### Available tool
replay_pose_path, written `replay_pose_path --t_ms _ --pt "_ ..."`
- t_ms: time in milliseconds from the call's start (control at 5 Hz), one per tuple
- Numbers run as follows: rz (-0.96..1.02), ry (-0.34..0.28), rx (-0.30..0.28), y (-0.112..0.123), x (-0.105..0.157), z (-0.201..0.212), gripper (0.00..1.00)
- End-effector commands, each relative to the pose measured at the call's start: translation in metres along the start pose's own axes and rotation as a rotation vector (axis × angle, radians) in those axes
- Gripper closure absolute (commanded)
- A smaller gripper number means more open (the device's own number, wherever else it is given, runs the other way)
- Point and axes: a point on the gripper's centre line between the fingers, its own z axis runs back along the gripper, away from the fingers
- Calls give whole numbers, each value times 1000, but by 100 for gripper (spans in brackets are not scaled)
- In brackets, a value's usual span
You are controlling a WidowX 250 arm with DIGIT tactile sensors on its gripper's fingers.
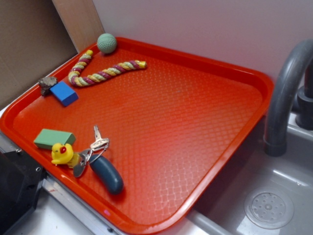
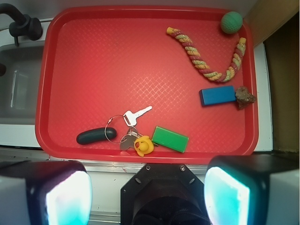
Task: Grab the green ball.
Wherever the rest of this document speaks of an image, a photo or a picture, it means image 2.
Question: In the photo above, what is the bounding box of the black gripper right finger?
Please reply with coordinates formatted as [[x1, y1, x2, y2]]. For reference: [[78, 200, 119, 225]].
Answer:
[[204, 155, 300, 225]]

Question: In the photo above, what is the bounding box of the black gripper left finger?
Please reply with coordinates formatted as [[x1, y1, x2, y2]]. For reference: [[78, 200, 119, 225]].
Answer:
[[0, 161, 92, 225]]

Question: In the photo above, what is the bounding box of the green ball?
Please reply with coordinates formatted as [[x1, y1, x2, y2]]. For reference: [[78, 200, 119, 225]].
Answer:
[[220, 11, 243, 34]]

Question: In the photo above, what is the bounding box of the black oblong key fob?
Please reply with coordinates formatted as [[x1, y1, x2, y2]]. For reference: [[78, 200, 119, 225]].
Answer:
[[76, 127, 117, 145]]

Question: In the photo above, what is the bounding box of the brown rock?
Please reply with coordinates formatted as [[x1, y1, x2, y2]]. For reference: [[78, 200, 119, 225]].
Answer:
[[235, 86, 256, 109]]

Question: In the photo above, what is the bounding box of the blue rectangular block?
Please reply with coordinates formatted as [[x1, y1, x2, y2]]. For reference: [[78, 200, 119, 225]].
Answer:
[[199, 86, 236, 106]]

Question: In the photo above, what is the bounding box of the green rectangular block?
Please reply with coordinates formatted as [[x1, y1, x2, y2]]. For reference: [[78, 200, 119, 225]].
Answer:
[[152, 126, 189, 153]]

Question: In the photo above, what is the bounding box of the silver key bunch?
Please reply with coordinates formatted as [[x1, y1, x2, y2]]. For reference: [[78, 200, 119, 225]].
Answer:
[[120, 127, 142, 151]]

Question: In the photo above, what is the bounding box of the grey sink basin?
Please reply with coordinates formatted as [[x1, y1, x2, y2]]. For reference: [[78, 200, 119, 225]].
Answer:
[[0, 41, 45, 125]]

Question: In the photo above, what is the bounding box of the yellow rubber duck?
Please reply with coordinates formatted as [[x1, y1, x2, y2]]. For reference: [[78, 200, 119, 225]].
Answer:
[[134, 135, 154, 157]]

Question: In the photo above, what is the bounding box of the silver key with square head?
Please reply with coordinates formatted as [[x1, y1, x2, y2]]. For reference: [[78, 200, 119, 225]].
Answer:
[[123, 105, 152, 127]]

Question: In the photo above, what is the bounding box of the red plastic tray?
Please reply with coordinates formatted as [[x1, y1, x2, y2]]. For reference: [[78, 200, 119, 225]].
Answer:
[[35, 6, 258, 164]]

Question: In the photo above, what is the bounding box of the black faucet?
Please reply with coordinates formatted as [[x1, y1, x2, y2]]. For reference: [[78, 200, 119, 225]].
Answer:
[[0, 3, 43, 46]]

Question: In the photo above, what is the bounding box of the brown wooden side panel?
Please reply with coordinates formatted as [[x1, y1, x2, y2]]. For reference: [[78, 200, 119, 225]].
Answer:
[[245, 0, 300, 152]]

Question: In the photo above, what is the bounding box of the wire key ring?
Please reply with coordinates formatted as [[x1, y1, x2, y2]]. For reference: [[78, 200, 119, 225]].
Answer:
[[105, 114, 139, 144]]

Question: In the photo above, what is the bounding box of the multicolour twisted rope toy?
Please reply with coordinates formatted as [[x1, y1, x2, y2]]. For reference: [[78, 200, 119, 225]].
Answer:
[[166, 26, 247, 83]]

